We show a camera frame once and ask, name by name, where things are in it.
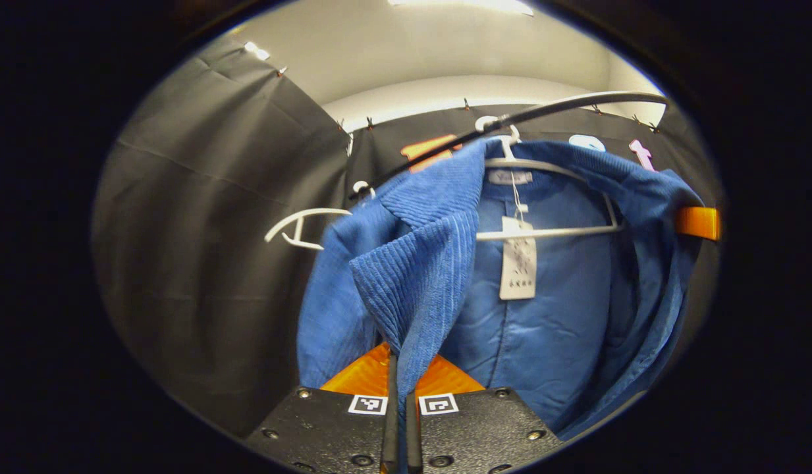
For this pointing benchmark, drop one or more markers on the black clothes rack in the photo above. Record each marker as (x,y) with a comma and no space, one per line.
(616,99)

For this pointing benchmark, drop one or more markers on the plain black backdrop cloth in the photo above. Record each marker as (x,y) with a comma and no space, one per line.
(201,263)

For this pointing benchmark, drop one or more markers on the empty white plastic hanger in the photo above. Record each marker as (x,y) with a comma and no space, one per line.
(313,211)

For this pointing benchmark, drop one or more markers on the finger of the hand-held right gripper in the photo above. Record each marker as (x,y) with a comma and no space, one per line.
(699,224)

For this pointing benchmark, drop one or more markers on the ceiling light panel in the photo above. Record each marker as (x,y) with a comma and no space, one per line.
(458,5)

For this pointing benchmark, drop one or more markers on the white paper garment tag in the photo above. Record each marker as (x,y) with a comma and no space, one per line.
(519,263)

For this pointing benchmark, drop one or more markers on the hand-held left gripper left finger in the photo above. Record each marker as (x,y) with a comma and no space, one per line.
(391,428)

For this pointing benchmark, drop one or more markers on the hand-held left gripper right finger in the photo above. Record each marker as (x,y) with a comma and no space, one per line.
(412,434)

